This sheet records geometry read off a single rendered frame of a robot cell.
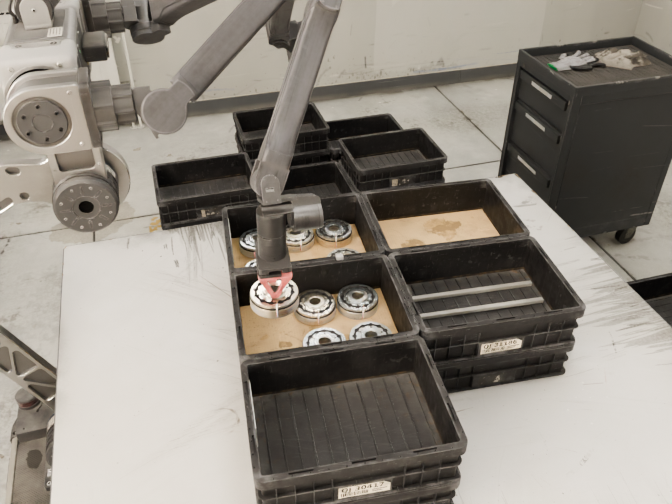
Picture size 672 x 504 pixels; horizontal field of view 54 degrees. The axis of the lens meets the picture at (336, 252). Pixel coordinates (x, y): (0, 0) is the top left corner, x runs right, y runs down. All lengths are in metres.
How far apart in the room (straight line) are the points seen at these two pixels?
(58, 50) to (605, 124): 2.26
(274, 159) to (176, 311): 0.78
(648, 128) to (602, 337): 1.45
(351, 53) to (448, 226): 2.87
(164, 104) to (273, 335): 0.65
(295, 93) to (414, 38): 3.62
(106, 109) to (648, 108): 2.38
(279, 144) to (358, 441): 0.62
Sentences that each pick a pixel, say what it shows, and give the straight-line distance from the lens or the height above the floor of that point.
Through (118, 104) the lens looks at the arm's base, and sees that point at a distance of 1.22.
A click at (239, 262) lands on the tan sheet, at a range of 1.83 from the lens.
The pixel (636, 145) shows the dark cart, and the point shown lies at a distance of 3.18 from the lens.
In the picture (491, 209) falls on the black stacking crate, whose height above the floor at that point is 0.87.
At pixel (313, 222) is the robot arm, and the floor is 1.22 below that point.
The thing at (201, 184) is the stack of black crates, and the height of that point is 0.49.
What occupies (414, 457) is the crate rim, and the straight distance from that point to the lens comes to 1.26.
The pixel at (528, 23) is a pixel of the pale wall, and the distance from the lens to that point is 5.23.
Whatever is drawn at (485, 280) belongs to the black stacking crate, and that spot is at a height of 0.83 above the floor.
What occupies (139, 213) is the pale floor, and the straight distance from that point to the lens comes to 3.65.
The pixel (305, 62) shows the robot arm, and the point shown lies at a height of 1.49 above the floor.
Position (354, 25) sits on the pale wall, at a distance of 4.65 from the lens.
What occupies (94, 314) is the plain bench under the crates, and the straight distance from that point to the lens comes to 1.96.
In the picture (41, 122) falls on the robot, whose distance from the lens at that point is 1.23.
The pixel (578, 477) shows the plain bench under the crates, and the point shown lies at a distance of 1.59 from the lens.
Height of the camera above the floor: 1.95
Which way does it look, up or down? 37 degrees down
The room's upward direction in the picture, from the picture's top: straight up
